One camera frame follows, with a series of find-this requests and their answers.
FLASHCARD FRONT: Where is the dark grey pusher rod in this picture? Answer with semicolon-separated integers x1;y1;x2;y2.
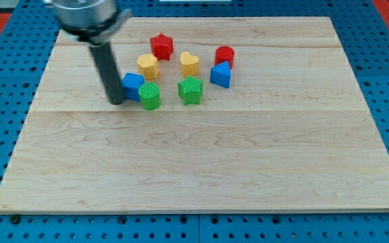
89;43;125;105

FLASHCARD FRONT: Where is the red star block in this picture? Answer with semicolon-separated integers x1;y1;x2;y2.
150;33;174;61

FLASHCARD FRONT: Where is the yellow heart block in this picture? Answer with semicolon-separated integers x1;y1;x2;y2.
180;51;200;77

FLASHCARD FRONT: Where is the green star block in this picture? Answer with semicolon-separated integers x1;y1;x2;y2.
178;76;203;105

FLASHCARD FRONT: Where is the blue cube block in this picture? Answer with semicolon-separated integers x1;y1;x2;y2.
122;73;145;101

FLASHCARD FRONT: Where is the yellow hexagon block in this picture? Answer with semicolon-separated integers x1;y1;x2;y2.
136;53;159;80

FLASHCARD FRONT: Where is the green cylinder block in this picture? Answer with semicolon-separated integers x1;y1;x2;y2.
138;82;161;111

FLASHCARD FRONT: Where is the blue triangle block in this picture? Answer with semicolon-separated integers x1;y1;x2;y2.
209;61;232;88

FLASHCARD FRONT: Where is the red cylinder block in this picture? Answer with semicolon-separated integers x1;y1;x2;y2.
215;46;235;69

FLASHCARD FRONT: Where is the light wooden board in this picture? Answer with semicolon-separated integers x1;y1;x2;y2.
0;17;389;215

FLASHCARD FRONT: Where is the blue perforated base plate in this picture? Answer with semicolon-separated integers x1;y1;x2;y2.
0;1;389;242

